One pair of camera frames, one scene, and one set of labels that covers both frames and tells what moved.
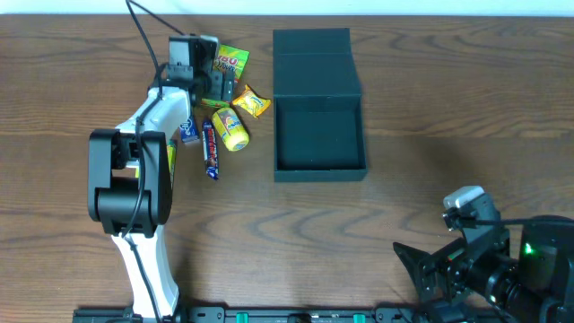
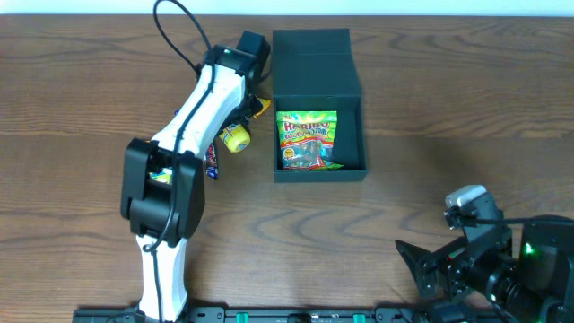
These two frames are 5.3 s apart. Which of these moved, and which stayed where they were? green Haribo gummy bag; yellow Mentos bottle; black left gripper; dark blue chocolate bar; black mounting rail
Moved: green Haribo gummy bag; black left gripper
Stayed: yellow Mentos bottle; black mounting rail; dark blue chocolate bar
